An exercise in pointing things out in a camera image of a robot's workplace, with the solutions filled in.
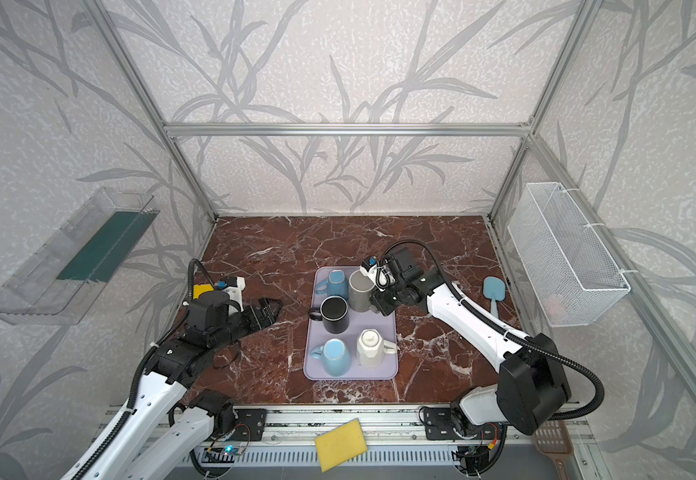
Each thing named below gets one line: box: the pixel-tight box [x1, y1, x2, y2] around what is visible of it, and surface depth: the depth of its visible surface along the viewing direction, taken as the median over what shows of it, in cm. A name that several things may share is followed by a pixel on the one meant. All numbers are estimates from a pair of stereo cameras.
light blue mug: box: [310, 338, 352, 377], surface depth 79 cm
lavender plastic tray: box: [303, 266, 398, 380], surface depth 84 cm
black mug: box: [309, 295, 349, 334], surface depth 86 cm
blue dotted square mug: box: [315, 269, 349, 300], surface depth 93 cm
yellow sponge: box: [315, 418, 368, 473], surface depth 71 cm
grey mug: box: [348, 270, 380, 314], surface depth 81 cm
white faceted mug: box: [356, 328, 397, 368], surface depth 79 cm
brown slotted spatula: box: [534, 420, 573, 480], surface depth 72 cm
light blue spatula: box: [483, 276, 507, 319], surface depth 103 cm
